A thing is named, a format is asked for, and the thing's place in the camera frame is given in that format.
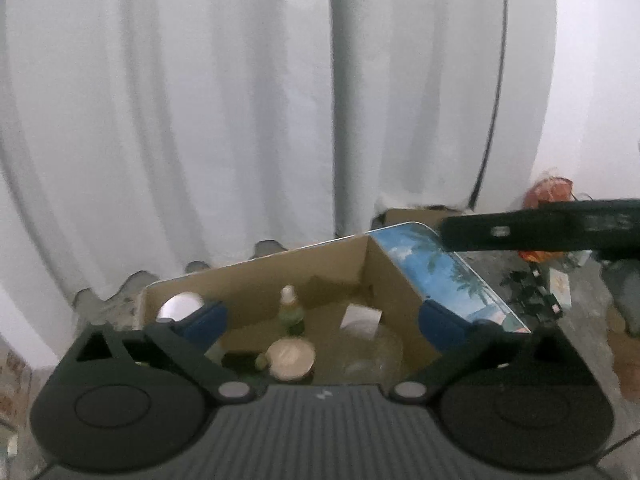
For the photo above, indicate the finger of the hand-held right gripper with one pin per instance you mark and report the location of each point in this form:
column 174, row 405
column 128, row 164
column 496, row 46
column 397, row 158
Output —
column 500, row 232

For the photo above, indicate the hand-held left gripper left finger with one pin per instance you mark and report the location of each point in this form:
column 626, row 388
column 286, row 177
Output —
column 205, row 320

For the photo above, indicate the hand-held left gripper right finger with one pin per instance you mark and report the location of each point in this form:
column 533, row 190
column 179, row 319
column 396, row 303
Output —
column 442, row 320

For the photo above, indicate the white pill bottle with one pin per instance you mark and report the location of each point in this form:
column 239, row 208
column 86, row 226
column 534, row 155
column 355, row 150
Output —
column 177, row 306

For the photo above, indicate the large brown cardboard box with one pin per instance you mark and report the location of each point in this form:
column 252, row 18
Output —
column 260, row 280

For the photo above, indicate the white card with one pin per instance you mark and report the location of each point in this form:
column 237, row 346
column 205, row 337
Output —
column 361, row 316

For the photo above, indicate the clear glass bowl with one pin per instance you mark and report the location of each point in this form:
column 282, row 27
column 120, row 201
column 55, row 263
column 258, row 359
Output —
column 370, row 360

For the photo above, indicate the small dropper bottle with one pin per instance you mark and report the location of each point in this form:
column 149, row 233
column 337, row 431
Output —
column 291, row 317

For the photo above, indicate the dark jar with gold lid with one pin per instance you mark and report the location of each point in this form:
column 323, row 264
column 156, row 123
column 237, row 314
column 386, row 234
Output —
column 290, row 357

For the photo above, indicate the red mesh bag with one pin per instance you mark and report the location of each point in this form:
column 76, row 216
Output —
column 550, row 192

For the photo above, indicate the grey bag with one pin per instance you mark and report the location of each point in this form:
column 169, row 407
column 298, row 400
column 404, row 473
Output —
column 625, row 300

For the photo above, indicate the small white box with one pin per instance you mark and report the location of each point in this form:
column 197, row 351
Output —
column 560, row 287

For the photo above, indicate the white curtain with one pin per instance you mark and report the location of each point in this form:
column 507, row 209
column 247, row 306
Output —
column 175, row 110

